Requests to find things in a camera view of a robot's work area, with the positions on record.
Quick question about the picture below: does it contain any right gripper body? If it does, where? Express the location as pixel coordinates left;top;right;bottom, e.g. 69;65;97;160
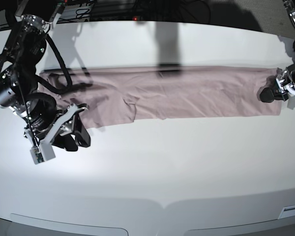
24;99;80;147

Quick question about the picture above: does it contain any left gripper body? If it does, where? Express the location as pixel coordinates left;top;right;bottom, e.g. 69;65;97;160
275;68;295;101

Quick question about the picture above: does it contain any pink T-shirt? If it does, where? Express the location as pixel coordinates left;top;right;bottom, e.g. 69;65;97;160
39;65;283;129

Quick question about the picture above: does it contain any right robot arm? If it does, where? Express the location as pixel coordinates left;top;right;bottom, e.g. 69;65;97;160
0;0;91;164

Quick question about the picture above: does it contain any power strip with red light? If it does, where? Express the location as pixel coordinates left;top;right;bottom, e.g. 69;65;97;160
131;15;144;22

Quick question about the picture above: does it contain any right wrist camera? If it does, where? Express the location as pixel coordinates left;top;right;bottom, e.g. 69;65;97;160
30;143;56;164

